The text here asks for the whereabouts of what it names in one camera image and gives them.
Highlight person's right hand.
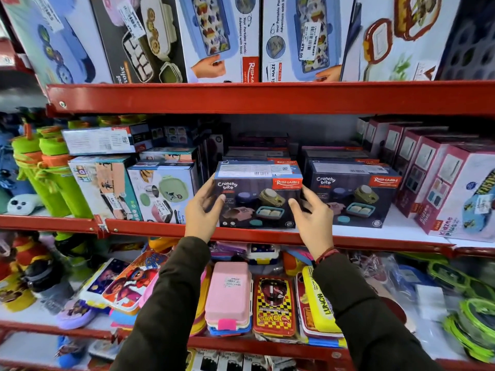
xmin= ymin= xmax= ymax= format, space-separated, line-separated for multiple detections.
xmin=288 ymin=185 xmax=335 ymax=262

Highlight person's left hand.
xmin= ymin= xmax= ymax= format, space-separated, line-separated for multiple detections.
xmin=185 ymin=175 xmax=227 ymax=243

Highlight dark lunch box carton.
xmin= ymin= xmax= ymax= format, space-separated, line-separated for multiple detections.
xmin=214 ymin=160 xmax=304 ymax=230
xmin=305 ymin=160 xmax=403 ymax=229

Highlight person's right forearm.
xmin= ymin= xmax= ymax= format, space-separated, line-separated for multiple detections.
xmin=312 ymin=252 xmax=442 ymax=371

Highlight person's left forearm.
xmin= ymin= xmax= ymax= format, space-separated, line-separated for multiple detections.
xmin=110 ymin=236 xmax=212 ymax=371

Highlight white blue bus lunch box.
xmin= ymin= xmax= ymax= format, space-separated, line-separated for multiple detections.
xmin=246 ymin=243 xmax=281 ymax=266

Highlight white carton green lunch box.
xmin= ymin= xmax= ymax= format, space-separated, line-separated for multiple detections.
xmin=127 ymin=162 xmax=200 ymax=225

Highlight stack of dark cartons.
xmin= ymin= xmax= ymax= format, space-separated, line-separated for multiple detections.
xmin=221 ymin=131 xmax=389 ymax=168

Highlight red metal shelf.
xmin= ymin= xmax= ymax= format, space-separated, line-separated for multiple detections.
xmin=0 ymin=320 xmax=495 ymax=371
xmin=0 ymin=213 xmax=495 ymax=259
xmin=46 ymin=80 xmax=495 ymax=117

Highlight pink lunch box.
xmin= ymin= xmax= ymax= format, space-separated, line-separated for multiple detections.
xmin=204 ymin=261 xmax=253 ymax=331

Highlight red checkered car lunch box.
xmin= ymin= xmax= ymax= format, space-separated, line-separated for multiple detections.
xmin=253 ymin=275 xmax=297 ymax=339

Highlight yellow orange lunch box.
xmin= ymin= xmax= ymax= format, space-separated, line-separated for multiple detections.
xmin=189 ymin=266 xmax=213 ymax=337

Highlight red cartoon pencil box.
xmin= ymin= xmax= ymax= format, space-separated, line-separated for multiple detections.
xmin=102 ymin=250 xmax=169 ymax=314

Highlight teal cartoon carton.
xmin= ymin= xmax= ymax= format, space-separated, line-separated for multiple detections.
xmin=68 ymin=155 xmax=142 ymax=222

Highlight flat white carton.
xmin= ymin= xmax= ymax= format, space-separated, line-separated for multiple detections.
xmin=62 ymin=124 xmax=154 ymax=156

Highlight blue cartoon pencil box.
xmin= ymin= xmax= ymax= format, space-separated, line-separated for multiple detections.
xmin=79 ymin=258 xmax=130 ymax=309

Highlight row of maroon white cartons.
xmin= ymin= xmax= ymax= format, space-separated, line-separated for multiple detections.
xmin=355 ymin=115 xmax=495 ymax=243

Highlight green water bottle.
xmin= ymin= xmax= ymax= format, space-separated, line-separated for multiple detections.
xmin=38 ymin=127 xmax=94 ymax=219
xmin=11 ymin=125 xmax=71 ymax=217

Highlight white carton blue lunch box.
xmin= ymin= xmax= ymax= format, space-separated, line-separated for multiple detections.
xmin=262 ymin=0 xmax=356 ymax=83
xmin=175 ymin=0 xmax=261 ymax=84

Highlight green-rimmed clear container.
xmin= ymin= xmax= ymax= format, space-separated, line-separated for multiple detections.
xmin=442 ymin=298 xmax=495 ymax=364
xmin=426 ymin=260 xmax=495 ymax=302

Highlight purple lunch box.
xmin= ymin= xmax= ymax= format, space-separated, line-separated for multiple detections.
xmin=56 ymin=299 xmax=98 ymax=330

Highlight black lunch box carton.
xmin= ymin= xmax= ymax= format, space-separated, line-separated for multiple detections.
xmin=88 ymin=0 xmax=188 ymax=84

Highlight black water bottle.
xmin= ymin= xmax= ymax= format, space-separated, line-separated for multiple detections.
xmin=22 ymin=259 xmax=75 ymax=303

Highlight red yellow water bottle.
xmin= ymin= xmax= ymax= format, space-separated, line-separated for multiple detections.
xmin=11 ymin=233 xmax=53 ymax=268

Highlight white controller-shaped case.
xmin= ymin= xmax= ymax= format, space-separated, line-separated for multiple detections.
xmin=6 ymin=193 xmax=44 ymax=216

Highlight white carton red-rimmed containers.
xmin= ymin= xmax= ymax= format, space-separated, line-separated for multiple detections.
xmin=341 ymin=0 xmax=463 ymax=82

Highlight blue toy pack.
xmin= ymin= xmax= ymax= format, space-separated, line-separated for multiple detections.
xmin=55 ymin=335 xmax=89 ymax=369

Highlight yellow cartoon bottle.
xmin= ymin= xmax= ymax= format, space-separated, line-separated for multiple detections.
xmin=0 ymin=271 xmax=36 ymax=313

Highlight light blue lunch box carton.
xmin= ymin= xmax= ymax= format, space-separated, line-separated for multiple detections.
xmin=0 ymin=0 xmax=113 ymax=86

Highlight navy blue carton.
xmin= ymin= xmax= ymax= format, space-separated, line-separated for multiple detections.
xmin=436 ymin=0 xmax=495 ymax=81

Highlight red thread bracelet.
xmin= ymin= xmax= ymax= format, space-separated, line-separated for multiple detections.
xmin=315 ymin=247 xmax=341 ymax=265

